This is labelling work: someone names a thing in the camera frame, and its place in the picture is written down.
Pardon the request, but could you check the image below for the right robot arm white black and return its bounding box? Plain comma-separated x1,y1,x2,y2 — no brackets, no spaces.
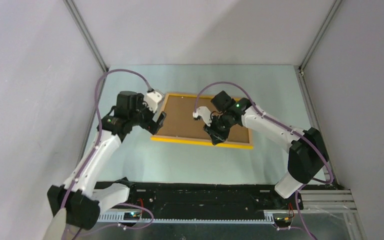
192,91,329,209

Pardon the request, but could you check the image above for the yellow wooden picture frame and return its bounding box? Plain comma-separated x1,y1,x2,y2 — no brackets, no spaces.
150,92,255,151

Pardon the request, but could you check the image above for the aluminium corner post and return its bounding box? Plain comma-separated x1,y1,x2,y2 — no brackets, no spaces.
63,0,109,72
298,0,345,75

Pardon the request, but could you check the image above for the left aluminium corner post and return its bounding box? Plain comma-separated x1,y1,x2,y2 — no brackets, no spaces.
63,0,109,72

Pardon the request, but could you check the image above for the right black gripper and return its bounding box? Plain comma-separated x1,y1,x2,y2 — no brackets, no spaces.
203,112,236,145

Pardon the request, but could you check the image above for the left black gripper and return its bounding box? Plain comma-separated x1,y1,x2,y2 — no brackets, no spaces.
129,94,166,135

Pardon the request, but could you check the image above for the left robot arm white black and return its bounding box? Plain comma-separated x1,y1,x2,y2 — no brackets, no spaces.
47,90,167,230

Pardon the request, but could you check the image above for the right aluminium corner post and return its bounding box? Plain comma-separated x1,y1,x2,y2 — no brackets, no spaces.
298,0,345,75

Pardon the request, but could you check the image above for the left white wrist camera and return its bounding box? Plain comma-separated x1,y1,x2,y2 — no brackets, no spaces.
143,89,165,113

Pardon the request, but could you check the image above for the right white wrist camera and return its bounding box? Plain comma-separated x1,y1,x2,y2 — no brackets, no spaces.
192,106,212,126

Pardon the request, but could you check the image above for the brown cardboard backing board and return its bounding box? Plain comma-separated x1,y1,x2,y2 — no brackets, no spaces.
155,96,251,145

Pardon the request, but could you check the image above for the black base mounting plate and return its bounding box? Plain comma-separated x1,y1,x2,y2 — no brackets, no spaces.
118,178,304,221

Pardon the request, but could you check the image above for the aluminium extrusion rail front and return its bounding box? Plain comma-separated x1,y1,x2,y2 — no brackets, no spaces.
97,190,357,224

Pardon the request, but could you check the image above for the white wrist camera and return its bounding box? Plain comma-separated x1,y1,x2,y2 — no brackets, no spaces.
143,89,165,113
192,106,212,126

